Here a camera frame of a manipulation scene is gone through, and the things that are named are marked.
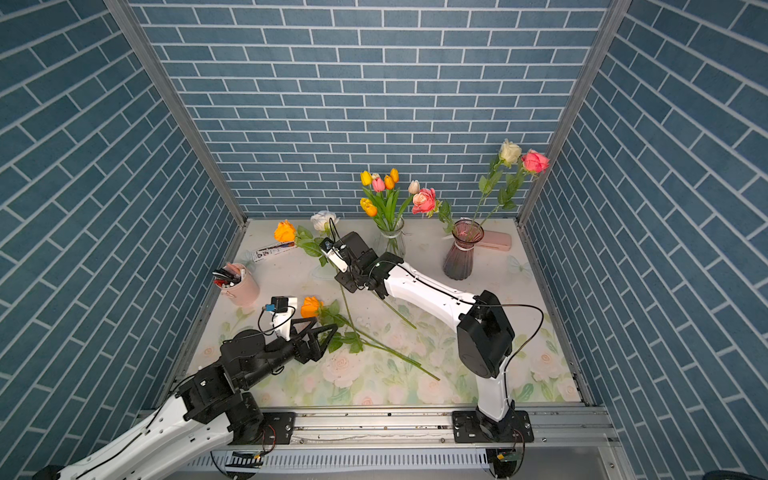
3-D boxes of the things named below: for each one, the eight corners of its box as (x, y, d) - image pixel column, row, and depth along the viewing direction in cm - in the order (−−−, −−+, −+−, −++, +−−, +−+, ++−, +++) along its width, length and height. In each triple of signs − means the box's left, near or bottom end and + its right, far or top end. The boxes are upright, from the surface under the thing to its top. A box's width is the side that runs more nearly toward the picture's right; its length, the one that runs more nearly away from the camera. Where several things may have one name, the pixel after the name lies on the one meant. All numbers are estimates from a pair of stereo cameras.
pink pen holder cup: (224, 307, 97) (205, 287, 88) (234, 283, 104) (218, 262, 94) (254, 307, 98) (239, 288, 88) (263, 283, 104) (250, 262, 94)
